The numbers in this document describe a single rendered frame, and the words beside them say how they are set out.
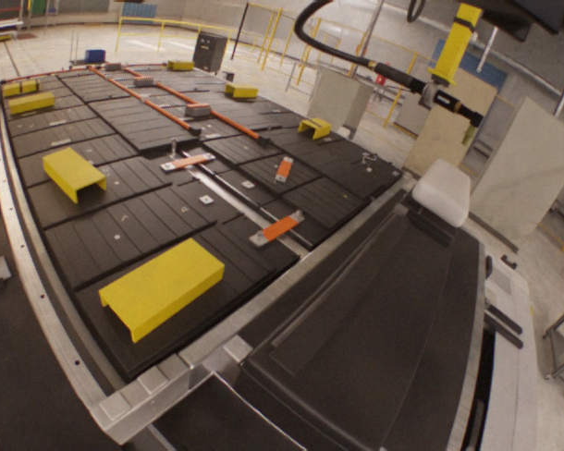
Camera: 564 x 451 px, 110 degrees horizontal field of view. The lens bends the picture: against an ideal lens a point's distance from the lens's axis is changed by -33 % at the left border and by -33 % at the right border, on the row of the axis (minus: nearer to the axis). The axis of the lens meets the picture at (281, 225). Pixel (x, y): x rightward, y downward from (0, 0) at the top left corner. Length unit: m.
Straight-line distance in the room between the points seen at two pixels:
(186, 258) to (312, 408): 0.26
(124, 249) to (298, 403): 0.33
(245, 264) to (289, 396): 0.26
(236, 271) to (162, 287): 0.13
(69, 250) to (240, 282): 0.27
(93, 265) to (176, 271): 0.13
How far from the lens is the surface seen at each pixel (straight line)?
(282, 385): 0.26
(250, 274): 0.45
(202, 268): 0.40
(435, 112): 4.79
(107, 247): 0.47
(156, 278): 0.38
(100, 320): 0.39
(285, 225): 0.58
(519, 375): 1.07
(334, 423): 0.27
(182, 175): 0.67
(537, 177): 4.88
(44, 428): 0.50
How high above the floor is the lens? 1.33
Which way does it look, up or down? 35 degrees down
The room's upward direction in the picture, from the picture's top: 21 degrees clockwise
